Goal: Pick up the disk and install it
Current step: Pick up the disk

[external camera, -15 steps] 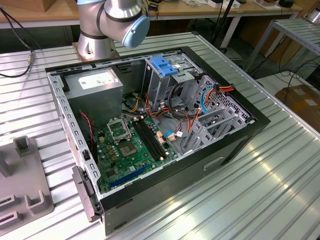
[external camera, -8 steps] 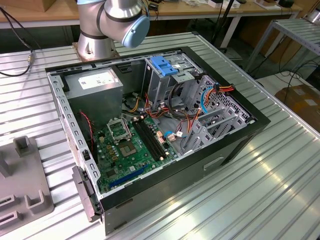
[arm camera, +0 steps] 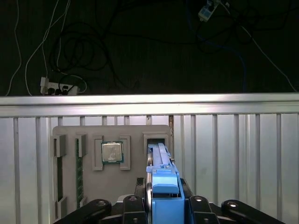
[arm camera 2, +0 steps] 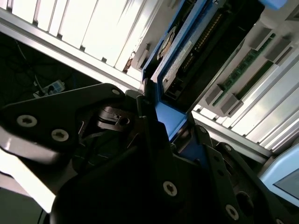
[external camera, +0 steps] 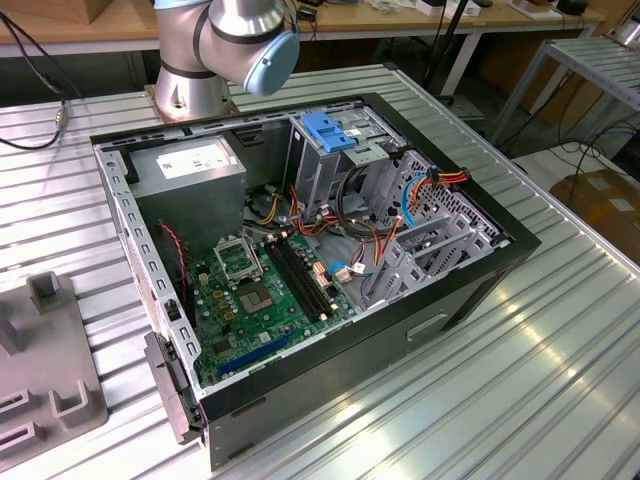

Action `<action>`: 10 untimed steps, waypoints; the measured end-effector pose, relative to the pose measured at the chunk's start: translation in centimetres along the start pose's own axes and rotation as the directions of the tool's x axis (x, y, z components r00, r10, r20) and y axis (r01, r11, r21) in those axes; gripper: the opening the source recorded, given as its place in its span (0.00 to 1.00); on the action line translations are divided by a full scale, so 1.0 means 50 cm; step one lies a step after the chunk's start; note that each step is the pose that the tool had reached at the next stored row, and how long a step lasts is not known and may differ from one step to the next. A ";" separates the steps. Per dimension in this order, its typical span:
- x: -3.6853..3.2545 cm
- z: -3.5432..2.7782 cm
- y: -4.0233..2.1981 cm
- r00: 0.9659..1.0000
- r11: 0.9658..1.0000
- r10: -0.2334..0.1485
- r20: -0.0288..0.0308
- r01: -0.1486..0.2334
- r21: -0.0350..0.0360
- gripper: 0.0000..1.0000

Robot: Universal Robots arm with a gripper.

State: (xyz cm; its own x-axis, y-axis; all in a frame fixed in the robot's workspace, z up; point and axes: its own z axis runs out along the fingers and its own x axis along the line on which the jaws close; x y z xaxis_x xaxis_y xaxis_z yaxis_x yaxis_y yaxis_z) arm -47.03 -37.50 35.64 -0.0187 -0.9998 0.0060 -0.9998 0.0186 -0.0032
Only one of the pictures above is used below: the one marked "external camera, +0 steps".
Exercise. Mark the small white boxes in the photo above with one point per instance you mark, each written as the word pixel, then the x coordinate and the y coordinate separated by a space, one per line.
pixel 430 7

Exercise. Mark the grey optical drive cage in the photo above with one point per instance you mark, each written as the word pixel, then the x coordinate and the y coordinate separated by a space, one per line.
pixel 310 170

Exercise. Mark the green motherboard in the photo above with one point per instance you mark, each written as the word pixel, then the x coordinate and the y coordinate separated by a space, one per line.
pixel 285 325

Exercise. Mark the brown cardboard box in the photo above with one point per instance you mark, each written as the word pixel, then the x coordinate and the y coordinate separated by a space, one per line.
pixel 605 205

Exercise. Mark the grey power supply unit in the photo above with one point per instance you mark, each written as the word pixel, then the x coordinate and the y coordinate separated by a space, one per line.
pixel 190 210

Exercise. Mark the blue plastic bay latch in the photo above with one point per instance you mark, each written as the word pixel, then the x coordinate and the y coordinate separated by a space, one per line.
pixel 327 132

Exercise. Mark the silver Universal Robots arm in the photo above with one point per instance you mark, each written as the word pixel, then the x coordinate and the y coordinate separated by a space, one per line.
pixel 180 40

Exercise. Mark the black RAM slot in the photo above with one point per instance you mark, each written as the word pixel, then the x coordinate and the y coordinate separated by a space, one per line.
pixel 302 278
pixel 308 276
pixel 296 280
pixel 290 282

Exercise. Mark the plain cardboard box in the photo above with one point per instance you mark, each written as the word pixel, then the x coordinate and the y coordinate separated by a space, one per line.
pixel 110 10

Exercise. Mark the grey metal disk bay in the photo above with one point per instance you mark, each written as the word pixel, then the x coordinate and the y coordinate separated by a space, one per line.
pixel 407 270

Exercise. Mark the grey parts rack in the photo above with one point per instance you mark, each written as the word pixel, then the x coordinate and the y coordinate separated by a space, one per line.
pixel 50 350

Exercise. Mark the grey black case latch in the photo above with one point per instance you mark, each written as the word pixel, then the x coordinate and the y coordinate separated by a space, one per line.
pixel 170 380

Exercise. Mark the CPU socket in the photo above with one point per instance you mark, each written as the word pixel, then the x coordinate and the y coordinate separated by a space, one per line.
pixel 256 300

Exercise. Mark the blue expansion slot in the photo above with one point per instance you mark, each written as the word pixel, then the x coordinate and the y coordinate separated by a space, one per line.
pixel 256 353

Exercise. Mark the metal slat side table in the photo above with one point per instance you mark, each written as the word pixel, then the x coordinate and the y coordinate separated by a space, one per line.
pixel 595 60

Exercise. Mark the black case fan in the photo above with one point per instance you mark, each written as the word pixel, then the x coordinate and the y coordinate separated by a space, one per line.
pixel 172 260

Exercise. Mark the black open PC case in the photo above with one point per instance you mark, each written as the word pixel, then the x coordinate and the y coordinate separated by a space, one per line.
pixel 325 400

